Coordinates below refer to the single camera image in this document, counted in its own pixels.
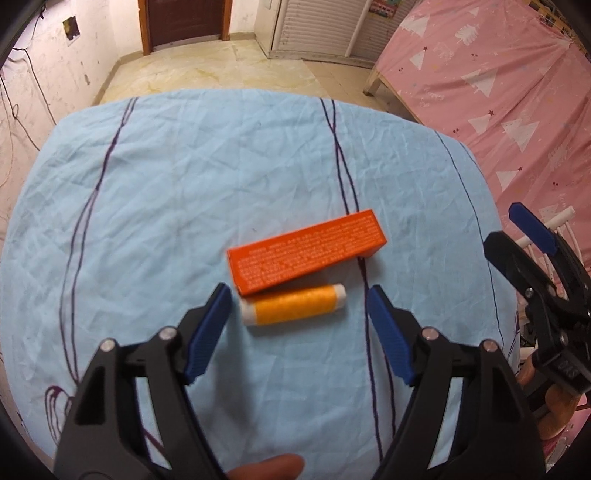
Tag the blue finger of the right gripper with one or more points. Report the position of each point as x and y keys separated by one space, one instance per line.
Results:
x=534 y=230

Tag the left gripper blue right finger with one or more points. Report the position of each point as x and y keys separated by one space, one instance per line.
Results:
x=396 y=329

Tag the person's left hand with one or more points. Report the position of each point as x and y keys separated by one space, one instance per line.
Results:
x=282 y=467

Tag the pink tree-print curtain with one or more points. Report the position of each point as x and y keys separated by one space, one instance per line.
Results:
x=514 y=91

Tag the wooden bed frame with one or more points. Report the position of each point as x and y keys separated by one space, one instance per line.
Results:
x=378 y=87

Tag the orange thread spool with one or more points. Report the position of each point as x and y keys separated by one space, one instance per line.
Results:
x=292 y=305

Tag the light blue bed sheet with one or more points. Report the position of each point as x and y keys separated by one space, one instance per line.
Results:
x=124 y=222

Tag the orange cardboard box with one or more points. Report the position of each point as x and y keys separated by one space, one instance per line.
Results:
x=273 y=261

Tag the person's right hand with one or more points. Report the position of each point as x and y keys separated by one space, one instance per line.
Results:
x=560 y=403

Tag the white metal chair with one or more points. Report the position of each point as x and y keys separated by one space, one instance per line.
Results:
x=560 y=224

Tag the dark red wooden door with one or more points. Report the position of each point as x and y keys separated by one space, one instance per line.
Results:
x=172 y=22

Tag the white slatted wardrobe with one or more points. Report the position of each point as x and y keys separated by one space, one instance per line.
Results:
x=347 y=32

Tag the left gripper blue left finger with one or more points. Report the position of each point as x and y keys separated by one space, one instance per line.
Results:
x=203 y=328

